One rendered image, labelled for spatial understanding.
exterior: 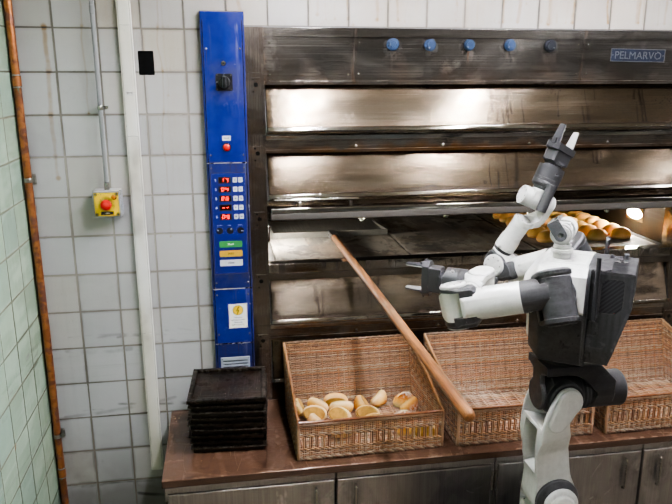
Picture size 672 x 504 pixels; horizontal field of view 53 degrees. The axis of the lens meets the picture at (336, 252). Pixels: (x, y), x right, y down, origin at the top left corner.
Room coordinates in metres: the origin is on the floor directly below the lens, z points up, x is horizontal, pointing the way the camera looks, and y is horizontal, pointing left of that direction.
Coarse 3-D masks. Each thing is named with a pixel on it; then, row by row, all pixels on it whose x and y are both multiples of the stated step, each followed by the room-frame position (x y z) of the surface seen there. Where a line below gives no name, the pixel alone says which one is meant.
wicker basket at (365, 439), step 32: (288, 352) 2.63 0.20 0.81; (320, 352) 2.65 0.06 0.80; (352, 352) 2.67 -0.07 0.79; (384, 352) 2.69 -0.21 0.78; (288, 384) 2.44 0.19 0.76; (320, 384) 2.62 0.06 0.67; (352, 384) 2.63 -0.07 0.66; (384, 384) 2.66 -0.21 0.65; (416, 384) 2.61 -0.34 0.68; (288, 416) 2.47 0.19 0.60; (352, 416) 2.50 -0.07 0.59; (384, 416) 2.23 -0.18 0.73; (416, 416) 2.26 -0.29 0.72; (320, 448) 2.20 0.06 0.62; (352, 448) 2.22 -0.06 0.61; (384, 448) 2.24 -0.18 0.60; (416, 448) 2.26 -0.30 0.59
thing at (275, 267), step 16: (384, 256) 2.79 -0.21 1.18; (400, 256) 2.79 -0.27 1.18; (416, 256) 2.79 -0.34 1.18; (432, 256) 2.79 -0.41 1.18; (448, 256) 2.79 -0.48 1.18; (464, 256) 2.80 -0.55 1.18; (480, 256) 2.81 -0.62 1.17; (640, 256) 2.93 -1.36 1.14; (272, 272) 2.67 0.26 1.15; (288, 272) 2.68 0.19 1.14
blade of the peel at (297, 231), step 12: (276, 228) 3.31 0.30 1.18; (288, 228) 3.31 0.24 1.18; (300, 228) 3.31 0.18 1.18; (312, 228) 3.31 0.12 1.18; (324, 228) 3.31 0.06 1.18; (336, 228) 3.31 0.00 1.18; (348, 228) 3.31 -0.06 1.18; (360, 228) 3.31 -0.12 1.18; (372, 228) 3.31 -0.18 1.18; (384, 228) 3.24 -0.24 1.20
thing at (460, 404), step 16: (336, 240) 2.96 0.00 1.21; (352, 256) 2.68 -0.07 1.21; (368, 288) 2.31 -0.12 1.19; (384, 304) 2.11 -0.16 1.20; (400, 320) 1.95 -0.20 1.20; (416, 352) 1.74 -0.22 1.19; (432, 368) 1.61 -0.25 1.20; (448, 384) 1.52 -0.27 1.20; (464, 400) 1.43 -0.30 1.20; (464, 416) 1.38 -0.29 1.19
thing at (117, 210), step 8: (96, 192) 2.49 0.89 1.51; (104, 192) 2.50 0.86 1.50; (112, 192) 2.50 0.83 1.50; (120, 192) 2.52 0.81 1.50; (96, 200) 2.49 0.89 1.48; (112, 200) 2.50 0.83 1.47; (120, 200) 2.51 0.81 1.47; (96, 208) 2.49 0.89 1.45; (112, 208) 2.50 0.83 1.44; (120, 208) 2.51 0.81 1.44; (96, 216) 2.49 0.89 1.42; (104, 216) 2.50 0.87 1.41; (112, 216) 2.50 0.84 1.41; (120, 216) 2.51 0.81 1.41
